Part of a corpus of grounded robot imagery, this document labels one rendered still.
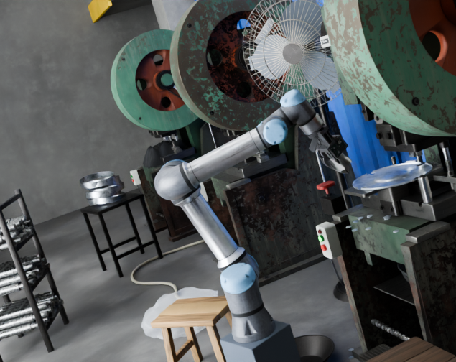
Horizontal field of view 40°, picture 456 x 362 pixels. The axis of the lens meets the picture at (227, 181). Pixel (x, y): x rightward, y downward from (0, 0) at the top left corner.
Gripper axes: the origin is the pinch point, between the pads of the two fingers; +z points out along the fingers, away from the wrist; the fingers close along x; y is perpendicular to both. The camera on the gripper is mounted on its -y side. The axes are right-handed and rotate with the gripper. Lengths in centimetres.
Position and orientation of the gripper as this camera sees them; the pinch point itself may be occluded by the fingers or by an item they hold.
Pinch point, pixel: (345, 170)
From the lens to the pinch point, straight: 224.5
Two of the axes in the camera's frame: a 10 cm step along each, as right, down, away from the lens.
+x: 6.7, -7.0, 2.4
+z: 6.3, 7.1, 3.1
